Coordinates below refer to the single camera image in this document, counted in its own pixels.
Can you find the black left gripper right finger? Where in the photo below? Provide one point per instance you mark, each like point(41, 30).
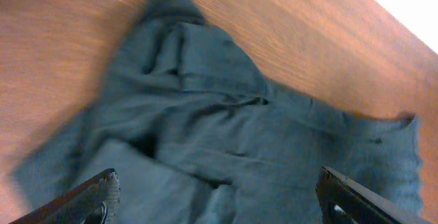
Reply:
point(343, 201)

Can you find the dark green Nike t-shirt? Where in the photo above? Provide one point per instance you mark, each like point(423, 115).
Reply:
point(197, 134)

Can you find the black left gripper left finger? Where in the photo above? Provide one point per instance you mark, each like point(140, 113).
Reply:
point(96, 201)

